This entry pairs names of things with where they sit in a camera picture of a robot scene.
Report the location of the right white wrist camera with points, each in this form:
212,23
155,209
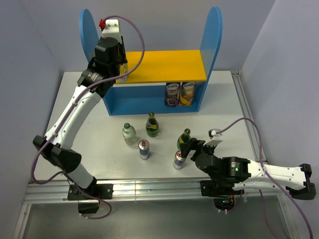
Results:
214,137

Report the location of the purple juice carton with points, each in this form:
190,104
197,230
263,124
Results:
171,97

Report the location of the aluminium side rail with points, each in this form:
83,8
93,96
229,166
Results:
252,132

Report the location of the Red Bull can right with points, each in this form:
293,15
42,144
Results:
178,160

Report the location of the aluminium mounting rail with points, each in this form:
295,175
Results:
123,190

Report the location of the green glass bottle right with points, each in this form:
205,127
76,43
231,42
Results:
183,138

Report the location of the Red Bull can left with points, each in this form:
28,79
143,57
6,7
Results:
144,149

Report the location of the yellow pineapple juice carton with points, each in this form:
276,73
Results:
187,93

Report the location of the green glass bottle rear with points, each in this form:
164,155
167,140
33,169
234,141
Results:
152,125

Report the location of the clear water bottle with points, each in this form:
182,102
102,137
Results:
123,70
129,134

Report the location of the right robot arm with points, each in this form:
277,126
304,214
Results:
235,175

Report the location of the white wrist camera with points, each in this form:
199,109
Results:
110,28
214,137

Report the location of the red bull can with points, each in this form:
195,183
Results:
178,160
144,149

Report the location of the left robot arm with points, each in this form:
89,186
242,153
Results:
92,86

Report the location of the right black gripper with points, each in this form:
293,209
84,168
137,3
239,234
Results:
194,144

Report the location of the blue and yellow shelf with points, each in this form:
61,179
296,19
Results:
149,71

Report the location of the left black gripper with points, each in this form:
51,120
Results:
121,48

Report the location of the green glass bottle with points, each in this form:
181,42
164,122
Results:
183,138
152,125

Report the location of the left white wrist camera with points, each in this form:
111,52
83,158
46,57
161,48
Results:
110,28

